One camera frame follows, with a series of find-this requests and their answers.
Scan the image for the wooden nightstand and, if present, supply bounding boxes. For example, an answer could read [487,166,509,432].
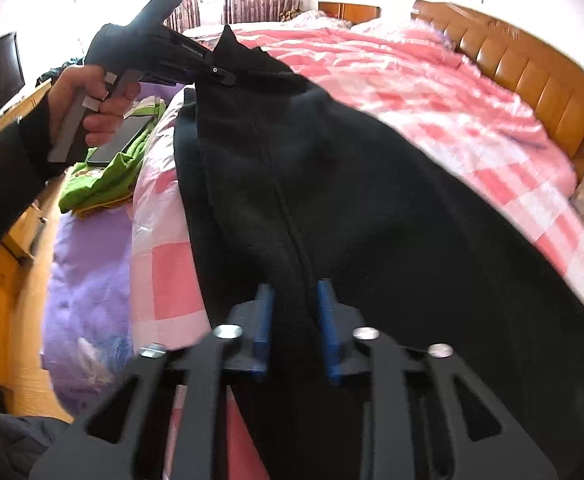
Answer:
[318,1,381,23]

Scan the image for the pink checked quilt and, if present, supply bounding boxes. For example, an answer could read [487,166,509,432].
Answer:
[131,10,584,480]

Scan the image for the black smartphone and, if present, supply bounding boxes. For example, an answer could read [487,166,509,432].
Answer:
[86,115,160,167]

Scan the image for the black pants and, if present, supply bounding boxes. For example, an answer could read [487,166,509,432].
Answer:
[173,24,584,480]

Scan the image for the wooden padded headboard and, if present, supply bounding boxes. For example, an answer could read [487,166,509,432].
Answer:
[412,0,584,182]

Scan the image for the green cloth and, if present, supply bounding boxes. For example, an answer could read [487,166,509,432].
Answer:
[59,97,167,219]

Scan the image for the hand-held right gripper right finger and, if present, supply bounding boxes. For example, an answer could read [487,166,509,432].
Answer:
[317,279,560,480]

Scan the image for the person's dark clothing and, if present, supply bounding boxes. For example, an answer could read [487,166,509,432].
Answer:
[0,404,89,480]

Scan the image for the purple blanket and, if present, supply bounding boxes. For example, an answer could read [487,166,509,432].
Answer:
[42,82,213,417]

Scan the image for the wooden desk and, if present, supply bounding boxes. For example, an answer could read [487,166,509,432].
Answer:
[0,79,69,273]

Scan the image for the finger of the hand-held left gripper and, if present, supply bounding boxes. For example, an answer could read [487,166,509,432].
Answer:
[182,50,237,87]

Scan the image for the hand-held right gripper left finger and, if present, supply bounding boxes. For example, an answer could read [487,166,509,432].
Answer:
[29,282,275,480]

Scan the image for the person's left hand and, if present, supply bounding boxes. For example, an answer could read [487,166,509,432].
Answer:
[49,64,142,147]

